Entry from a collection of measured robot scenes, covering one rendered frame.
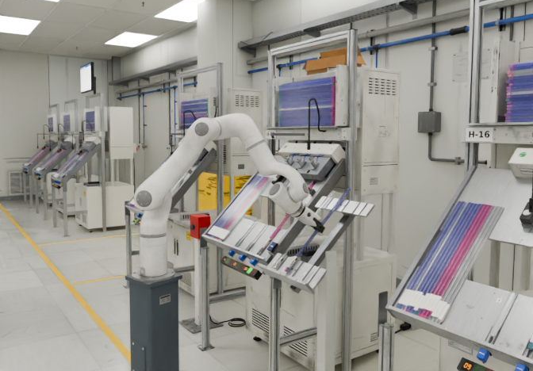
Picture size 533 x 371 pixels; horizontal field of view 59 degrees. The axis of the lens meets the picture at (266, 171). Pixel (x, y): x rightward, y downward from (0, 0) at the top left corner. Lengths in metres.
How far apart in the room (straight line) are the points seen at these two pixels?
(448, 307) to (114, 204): 5.72
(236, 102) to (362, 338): 2.04
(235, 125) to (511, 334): 1.25
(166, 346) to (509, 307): 1.42
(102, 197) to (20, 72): 4.67
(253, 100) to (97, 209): 3.52
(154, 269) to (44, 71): 8.98
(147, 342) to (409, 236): 2.63
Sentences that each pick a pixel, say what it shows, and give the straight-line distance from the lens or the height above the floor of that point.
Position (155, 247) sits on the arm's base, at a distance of 2.16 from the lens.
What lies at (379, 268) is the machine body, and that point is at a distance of 2.92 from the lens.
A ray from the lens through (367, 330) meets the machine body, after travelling 2.98.
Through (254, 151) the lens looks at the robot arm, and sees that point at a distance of 2.00.
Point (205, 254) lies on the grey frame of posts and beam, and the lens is 2.98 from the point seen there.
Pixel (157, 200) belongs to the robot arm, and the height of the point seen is 1.05.
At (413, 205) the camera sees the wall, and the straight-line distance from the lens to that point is 4.17.
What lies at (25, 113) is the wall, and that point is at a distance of 10.79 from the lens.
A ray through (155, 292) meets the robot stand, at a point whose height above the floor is 0.65.
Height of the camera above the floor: 1.34
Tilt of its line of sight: 4 degrees down
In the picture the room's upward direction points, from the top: straight up
